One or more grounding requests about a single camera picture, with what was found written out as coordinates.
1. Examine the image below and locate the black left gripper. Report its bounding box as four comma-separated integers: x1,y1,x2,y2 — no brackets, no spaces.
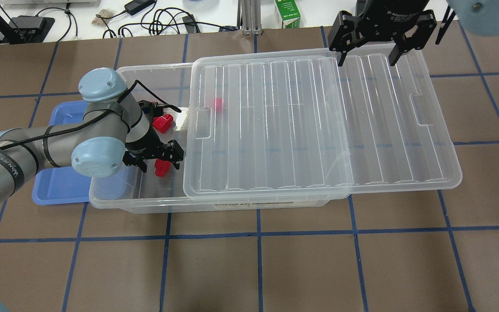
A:
123,130,185,173

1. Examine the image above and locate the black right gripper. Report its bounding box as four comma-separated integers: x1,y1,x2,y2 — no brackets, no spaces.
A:
327,0,437,67

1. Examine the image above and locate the clear plastic box lid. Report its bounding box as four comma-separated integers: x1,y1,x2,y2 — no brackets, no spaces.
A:
183,44,463,204

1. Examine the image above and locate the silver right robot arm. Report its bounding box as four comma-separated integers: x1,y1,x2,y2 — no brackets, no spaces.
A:
327,0,499,66

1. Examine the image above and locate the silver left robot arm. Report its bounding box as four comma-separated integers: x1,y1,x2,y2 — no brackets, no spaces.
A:
0,68,185,204

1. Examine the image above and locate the clear plastic storage box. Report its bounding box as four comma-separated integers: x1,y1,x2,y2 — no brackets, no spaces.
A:
89,57,352,214

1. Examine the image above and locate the blue plastic tray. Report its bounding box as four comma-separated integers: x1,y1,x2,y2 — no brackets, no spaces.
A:
32,101,91,205

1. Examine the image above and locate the green white carton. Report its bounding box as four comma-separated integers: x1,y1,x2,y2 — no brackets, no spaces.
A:
274,0,301,29

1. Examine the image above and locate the black power adapter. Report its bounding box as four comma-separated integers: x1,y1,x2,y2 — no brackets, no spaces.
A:
123,0,156,16

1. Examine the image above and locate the aluminium frame post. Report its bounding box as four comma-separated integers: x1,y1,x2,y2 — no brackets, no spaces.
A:
237,0,262,36

